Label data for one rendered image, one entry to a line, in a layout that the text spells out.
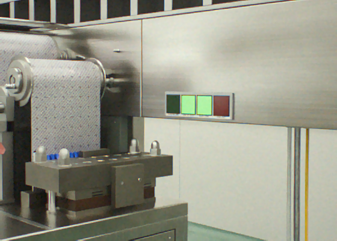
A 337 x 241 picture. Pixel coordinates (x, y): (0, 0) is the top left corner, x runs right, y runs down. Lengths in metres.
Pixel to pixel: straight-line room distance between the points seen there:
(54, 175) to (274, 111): 0.57
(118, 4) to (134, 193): 0.67
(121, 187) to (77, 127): 0.26
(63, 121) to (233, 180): 2.99
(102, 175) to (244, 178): 3.01
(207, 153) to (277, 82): 3.31
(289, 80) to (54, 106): 0.67
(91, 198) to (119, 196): 0.07
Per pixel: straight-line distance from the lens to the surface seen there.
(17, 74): 1.58
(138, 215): 1.49
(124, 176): 1.50
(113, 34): 1.79
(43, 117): 1.59
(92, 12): 2.00
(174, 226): 1.60
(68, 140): 1.64
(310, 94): 1.30
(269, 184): 4.27
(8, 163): 1.64
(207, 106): 1.48
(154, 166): 1.59
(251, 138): 4.33
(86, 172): 1.44
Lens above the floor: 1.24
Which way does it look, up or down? 3 degrees down
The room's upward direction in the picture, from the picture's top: straight up
